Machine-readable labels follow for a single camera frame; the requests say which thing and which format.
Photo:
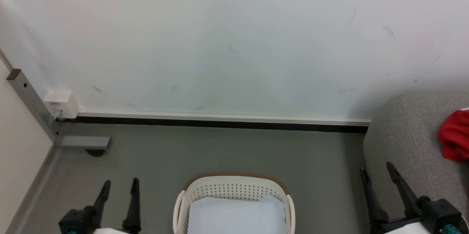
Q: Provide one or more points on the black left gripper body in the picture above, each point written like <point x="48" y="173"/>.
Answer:
<point x="78" y="221"/>

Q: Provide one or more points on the white wall outlet box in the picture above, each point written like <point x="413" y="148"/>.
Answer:
<point x="60" y="102"/>

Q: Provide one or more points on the grey fabric sofa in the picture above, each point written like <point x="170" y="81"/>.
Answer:
<point x="406" y="138"/>

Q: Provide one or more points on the white perforated laundry basket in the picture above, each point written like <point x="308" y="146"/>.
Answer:
<point x="234" y="186"/>

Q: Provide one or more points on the white and black baseboard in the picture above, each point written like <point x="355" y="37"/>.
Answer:
<point x="220" y="121"/>

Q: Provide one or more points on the red fleece garment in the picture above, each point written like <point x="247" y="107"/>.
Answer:
<point x="456" y="138"/>

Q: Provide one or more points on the black round frame foot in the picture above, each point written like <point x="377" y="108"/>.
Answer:
<point x="96" y="152"/>

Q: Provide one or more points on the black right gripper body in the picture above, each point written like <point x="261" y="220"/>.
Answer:
<point x="438" y="214"/>

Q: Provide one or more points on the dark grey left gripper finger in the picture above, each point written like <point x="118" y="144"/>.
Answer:
<point x="102" y="199"/>
<point x="134" y="204"/>

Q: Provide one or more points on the white cloth basket liner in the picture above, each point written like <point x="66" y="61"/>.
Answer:
<point x="236" y="215"/>

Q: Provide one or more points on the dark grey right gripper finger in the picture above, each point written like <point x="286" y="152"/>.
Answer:
<point x="373" y="201"/>
<point x="403" y="192"/>

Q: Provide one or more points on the grey metal frame post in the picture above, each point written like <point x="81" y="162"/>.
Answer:
<point x="33" y="103"/>

